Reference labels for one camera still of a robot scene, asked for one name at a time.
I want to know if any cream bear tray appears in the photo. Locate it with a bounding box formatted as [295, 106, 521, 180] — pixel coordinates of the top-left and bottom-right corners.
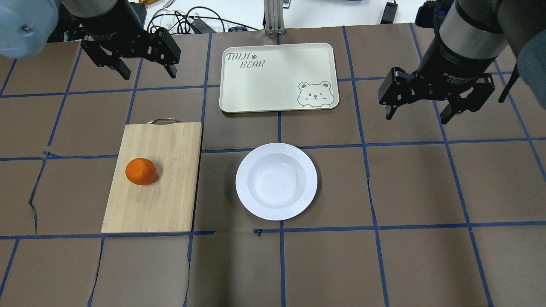
[219, 42, 340, 113]

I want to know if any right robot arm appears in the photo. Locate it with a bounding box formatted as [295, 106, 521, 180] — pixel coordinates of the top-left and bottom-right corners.
[378, 0, 545, 124]

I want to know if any black power adapter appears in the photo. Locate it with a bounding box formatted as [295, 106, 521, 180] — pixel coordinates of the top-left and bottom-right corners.
[380, 0, 398, 25]

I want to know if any orange fruit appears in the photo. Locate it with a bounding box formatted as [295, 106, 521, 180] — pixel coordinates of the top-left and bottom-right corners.
[125, 157, 158, 185]

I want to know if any wooden cutting board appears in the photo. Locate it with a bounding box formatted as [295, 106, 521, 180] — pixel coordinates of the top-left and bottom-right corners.
[101, 122, 203, 234]

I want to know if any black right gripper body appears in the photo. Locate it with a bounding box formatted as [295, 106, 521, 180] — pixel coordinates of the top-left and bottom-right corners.
[378, 67, 495, 113]

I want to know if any black power brick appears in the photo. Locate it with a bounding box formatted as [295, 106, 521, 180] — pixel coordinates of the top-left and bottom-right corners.
[190, 19, 216, 34]

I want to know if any aluminium frame post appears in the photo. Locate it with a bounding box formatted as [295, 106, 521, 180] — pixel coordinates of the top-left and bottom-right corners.
[263, 0, 285, 35]

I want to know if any white ridged plate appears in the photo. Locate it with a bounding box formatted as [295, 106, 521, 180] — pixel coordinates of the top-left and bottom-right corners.
[235, 142, 318, 221]

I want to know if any black cable bundle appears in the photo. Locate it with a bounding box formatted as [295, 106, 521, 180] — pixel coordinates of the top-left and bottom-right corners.
[146, 5, 261, 35]

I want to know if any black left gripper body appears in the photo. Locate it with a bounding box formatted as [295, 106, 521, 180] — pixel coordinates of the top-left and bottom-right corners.
[81, 27, 181, 68]

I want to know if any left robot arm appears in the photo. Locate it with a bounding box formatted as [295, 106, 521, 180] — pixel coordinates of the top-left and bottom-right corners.
[0, 0, 181, 80]

